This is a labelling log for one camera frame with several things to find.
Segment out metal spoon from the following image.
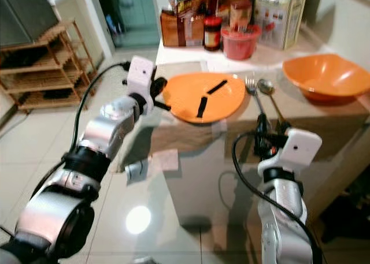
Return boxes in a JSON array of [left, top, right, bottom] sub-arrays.
[[257, 79, 288, 125]]

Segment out teal glass door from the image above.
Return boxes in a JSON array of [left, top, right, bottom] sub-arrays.
[[92, 0, 160, 49]]

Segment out curled white tag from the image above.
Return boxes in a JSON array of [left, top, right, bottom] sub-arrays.
[[125, 159, 149, 181]]

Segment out red plastic container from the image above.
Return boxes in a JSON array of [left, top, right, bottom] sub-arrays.
[[220, 24, 262, 61]]

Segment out orange bowl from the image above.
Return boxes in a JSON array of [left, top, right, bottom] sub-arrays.
[[283, 53, 361, 106]]

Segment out wooden shelf rack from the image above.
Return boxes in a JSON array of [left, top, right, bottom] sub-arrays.
[[0, 19, 100, 113]]

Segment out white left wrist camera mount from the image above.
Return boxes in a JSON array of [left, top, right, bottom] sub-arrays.
[[125, 55, 157, 115]]

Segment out cream printed tin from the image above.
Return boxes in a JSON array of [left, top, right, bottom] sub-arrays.
[[254, 0, 309, 51]]

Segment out brown cloth mat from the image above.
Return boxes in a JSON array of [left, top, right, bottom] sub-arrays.
[[223, 73, 370, 162], [153, 61, 230, 162]]

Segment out grey box appliance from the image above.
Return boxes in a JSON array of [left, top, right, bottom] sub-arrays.
[[0, 0, 61, 49]]

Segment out white cabinet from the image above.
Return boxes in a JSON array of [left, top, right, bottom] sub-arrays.
[[153, 40, 370, 231]]

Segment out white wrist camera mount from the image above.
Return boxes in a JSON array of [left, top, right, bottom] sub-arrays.
[[262, 128, 323, 176], [125, 55, 157, 115]]

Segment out dark jar red lid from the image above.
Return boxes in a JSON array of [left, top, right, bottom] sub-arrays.
[[202, 15, 224, 53]]

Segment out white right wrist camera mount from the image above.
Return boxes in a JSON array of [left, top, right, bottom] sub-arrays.
[[262, 128, 323, 176]]

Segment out metal fork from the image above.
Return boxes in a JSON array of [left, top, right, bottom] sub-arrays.
[[244, 76, 268, 119]]

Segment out brown food package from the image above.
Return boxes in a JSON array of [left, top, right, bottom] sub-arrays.
[[160, 9, 205, 49]]

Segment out orange plate black strips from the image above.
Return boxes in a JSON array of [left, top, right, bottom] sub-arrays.
[[160, 72, 247, 125]]

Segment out flat white tag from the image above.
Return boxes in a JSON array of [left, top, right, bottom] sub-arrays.
[[153, 150, 179, 173]]

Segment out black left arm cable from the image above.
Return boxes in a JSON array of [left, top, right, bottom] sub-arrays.
[[71, 60, 130, 158]]

